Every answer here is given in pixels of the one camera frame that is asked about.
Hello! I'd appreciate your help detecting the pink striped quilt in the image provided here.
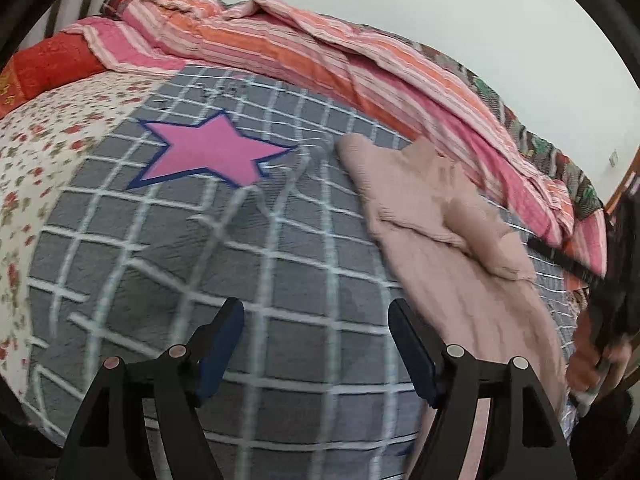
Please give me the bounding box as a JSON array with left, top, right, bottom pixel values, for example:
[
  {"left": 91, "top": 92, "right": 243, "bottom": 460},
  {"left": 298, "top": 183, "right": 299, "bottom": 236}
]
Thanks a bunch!
[{"left": 82, "top": 0, "right": 608, "bottom": 276}]

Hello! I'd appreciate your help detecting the person's right forearm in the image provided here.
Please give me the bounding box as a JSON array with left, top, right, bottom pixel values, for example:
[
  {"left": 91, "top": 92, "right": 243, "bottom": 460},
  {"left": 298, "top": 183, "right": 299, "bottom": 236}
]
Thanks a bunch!
[{"left": 569, "top": 360, "right": 640, "bottom": 466}]

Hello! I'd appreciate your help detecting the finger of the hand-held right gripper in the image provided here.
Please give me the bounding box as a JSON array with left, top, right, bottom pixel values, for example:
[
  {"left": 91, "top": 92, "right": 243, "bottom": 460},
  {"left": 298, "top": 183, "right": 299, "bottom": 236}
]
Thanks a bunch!
[{"left": 526, "top": 236, "right": 608, "bottom": 288}]

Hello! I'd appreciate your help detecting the wooden bed headboard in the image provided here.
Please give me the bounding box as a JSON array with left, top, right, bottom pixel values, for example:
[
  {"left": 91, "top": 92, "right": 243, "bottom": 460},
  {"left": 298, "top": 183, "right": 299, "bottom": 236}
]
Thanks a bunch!
[{"left": 604, "top": 146, "right": 640, "bottom": 221}]

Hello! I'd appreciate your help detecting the pale pink knit garment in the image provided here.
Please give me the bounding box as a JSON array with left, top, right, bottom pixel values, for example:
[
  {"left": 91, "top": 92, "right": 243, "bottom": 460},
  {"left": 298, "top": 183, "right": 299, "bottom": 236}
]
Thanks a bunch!
[{"left": 335, "top": 132, "right": 571, "bottom": 480}]

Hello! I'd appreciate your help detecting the person's right hand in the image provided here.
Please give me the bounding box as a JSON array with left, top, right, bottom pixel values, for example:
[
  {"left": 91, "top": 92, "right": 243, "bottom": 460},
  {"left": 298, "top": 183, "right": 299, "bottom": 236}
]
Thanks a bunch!
[{"left": 569, "top": 305, "right": 632, "bottom": 396}]

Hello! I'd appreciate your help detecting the dark patterned quilt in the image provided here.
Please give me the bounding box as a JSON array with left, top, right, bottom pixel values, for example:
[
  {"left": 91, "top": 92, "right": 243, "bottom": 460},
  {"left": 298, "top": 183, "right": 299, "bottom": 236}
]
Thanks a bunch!
[{"left": 415, "top": 42, "right": 606, "bottom": 221}]

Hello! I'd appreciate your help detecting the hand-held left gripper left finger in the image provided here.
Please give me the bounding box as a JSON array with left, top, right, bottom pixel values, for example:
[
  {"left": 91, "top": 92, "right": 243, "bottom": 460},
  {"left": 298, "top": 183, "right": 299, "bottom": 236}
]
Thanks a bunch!
[{"left": 56, "top": 297, "right": 246, "bottom": 480}]

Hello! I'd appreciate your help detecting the floral bed sheet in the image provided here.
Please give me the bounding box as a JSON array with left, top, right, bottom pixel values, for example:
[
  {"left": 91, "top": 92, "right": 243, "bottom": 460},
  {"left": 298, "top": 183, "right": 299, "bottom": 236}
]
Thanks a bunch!
[{"left": 0, "top": 72, "right": 166, "bottom": 401}]

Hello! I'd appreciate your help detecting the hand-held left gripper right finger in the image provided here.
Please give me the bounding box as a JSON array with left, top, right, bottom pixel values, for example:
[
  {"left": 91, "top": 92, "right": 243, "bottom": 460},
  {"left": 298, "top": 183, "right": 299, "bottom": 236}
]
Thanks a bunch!
[{"left": 387, "top": 298, "right": 583, "bottom": 480}]

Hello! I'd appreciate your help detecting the grey checked star blanket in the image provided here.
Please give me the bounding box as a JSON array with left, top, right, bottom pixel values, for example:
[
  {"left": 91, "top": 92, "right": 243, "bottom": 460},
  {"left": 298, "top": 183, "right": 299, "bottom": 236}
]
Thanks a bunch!
[{"left": 22, "top": 62, "right": 576, "bottom": 480}]

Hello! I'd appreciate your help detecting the red pillow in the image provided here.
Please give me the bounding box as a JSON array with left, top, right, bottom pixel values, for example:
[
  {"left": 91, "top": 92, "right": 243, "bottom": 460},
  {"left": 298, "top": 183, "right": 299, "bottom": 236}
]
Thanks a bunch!
[{"left": 0, "top": 30, "right": 108, "bottom": 118}]

